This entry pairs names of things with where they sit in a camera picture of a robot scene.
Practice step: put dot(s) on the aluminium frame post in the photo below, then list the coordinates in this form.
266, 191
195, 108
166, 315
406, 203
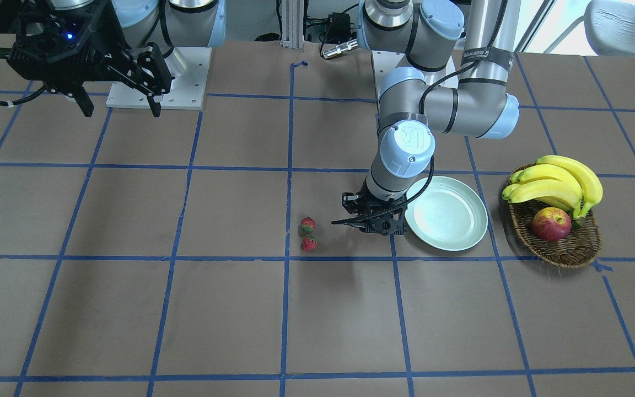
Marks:
292, 24

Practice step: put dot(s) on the yellow banana bunch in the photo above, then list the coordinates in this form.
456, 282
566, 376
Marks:
559, 181

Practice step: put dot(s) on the light green plate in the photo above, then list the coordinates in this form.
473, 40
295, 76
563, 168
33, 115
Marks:
446, 214

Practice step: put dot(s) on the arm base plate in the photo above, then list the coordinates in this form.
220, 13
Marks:
384, 62
189, 66

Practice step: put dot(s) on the red apple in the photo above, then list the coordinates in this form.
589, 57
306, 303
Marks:
551, 224

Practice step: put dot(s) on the strawberry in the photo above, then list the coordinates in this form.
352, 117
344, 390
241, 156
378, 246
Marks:
309, 243
307, 225

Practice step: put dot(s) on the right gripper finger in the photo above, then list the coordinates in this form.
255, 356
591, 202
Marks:
85, 103
155, 104

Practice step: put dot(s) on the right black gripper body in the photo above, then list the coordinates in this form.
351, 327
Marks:
109, 34

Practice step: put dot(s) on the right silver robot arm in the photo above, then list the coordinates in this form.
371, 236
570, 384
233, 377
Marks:
169, 24

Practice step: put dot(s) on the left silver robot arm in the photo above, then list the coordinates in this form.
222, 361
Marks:
452, 80

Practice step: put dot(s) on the strawberry bottom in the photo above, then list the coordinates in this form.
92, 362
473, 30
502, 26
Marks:
309, 243

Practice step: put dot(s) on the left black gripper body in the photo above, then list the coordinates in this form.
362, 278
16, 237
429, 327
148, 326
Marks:
362, 203

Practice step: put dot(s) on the wicker basket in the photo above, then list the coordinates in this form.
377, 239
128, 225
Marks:
579, 248

